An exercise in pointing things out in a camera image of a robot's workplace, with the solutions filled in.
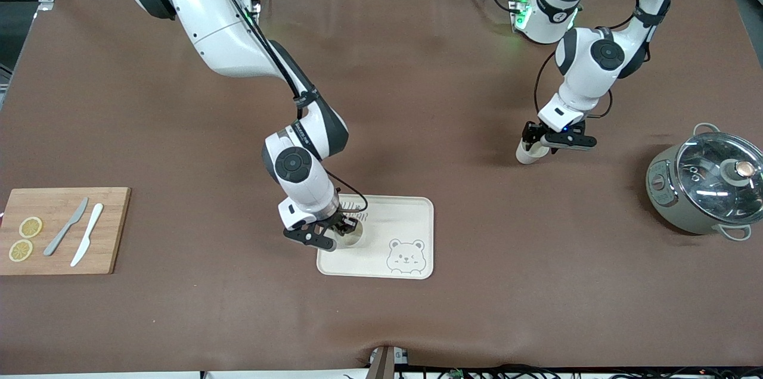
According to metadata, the glass pot lid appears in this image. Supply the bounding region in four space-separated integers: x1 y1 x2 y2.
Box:
675 132 763 225

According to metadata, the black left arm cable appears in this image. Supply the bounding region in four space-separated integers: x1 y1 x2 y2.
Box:
534 0 656 129

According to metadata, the brown table cover mat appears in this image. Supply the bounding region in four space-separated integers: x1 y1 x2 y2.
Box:
0 0 763 375

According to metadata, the lemon slice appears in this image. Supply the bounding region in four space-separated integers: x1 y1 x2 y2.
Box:
18 216 44 239
8 239 34 263

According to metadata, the cream tray with bear print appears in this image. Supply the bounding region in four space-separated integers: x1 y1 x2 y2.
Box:
316 194 435 280

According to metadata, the grey plastic knife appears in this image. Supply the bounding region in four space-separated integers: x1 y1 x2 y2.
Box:
44 197 89 257

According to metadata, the white plastic knife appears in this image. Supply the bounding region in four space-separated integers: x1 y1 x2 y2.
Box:
70 203 104 268

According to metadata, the white IKEA cup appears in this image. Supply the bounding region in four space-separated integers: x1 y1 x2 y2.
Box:
516 139 550 164
331 218 365 248

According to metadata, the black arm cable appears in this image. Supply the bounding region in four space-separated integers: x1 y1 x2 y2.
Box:
534 0 656 129
203 0 369 216

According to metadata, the brown camera post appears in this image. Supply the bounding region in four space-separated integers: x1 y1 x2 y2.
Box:
370 346 410 379

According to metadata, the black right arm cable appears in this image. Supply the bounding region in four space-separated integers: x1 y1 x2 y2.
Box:
203 0 369 216

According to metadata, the wooden cutting board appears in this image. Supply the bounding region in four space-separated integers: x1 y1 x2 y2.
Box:
0 187 131 276

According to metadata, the grey-green electric pot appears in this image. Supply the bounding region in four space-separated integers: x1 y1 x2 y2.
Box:
646 123 763 241

